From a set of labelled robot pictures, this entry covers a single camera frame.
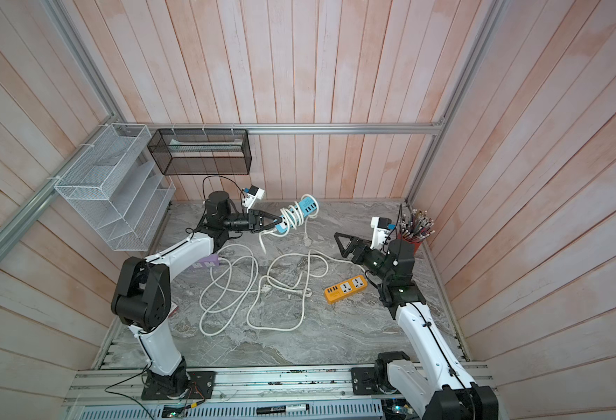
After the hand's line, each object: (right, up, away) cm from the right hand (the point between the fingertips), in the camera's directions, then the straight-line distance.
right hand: (343, 236), depth 76 cm
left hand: (-19, +4, +4) cm, 20 cm away
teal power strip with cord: (-15, +6, +2) cm, 16 cm away
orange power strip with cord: (+1, -20, +14) cm, 24 cm away
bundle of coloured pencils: (+29, +3, +16) cm, 34 cm away
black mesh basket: (-54, +34, +30) cm, 71 cm away
